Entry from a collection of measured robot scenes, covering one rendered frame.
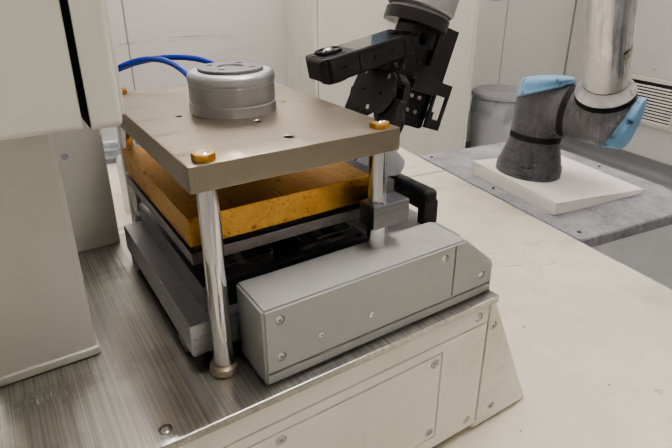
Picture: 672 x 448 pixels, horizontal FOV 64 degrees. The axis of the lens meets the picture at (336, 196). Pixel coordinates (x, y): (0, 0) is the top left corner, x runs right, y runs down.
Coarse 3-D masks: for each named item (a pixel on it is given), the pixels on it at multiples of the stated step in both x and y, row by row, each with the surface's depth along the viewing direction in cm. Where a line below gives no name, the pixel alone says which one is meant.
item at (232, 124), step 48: (144, 96) 54; (192, 96) 47; (240, 96) 46; (288, 96) 54; (144, 144) 44; (192, 144) 39; (240, 144) 39; (288, 144) 39; (336, 144) 41; (384, 144) 43; (192, 192) 36
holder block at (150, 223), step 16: (144, 208) 57; (144, 224) 58; (160, 240) 52; (288, 240) 50; (352, 240) 50; (176, 256) 48; (288, 256) 47; (304, 256) 47; (192, 272) 45; (240, 272) 45; (256, 272) 45; (192, 288) 46
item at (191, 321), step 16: (128, 224) 59; (352, 224) 59; (400, 224) 59; (416, 224) 59; (128, 240) 58; (144, 240) 55; (144, 256) 52; (160, 256) 52; (144, 272) 54; (160, 272) 50; (176, 272) 50; (160, 288) 49; (176, 288) 47; (176, 304) 45; (192, 304) 45; (176, 320) 46; (192, 320) 43; (208, 320) 43; (192, 336) 42; (208, 336) 43; (192, 352) 43
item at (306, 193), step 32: (128, 160) 54; (160, 192) 45; (224, 192) 44; (256, 192) 44; (288, 192) 44; (320, 192) 46; (352, 192) 48; (160, 224) 48; (192, 224) 40; (224, 224) 41; (256, 224) 43; (288, 224) 45; (320, 224) 47; (192, 256) 41
